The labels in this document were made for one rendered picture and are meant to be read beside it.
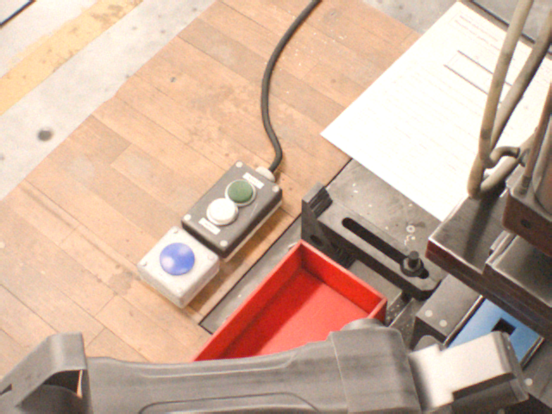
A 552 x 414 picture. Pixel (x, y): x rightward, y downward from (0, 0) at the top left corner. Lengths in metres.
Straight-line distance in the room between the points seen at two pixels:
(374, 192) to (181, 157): 0.24
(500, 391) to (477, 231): 0.24
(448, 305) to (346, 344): 0.40
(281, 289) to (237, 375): 0.51
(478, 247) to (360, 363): 0.28
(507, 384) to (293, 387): 0.18
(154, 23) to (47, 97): 0.32
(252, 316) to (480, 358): 0.46
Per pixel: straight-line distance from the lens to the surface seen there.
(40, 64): 2.70
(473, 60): 1.51
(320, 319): 1.29
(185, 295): 1.28
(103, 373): 0.78
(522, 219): 0.97
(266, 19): 1.53
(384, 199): 1.37
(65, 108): 2.61
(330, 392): 0.81
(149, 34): 2.71
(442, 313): 1.21
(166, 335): 1.29
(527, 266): 1.02
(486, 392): 0.89
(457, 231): 1.08
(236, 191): 1.33
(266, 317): 1.29
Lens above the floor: 2.06
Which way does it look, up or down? 59 degrees down
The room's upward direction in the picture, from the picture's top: 1 degrees counter-clockwise
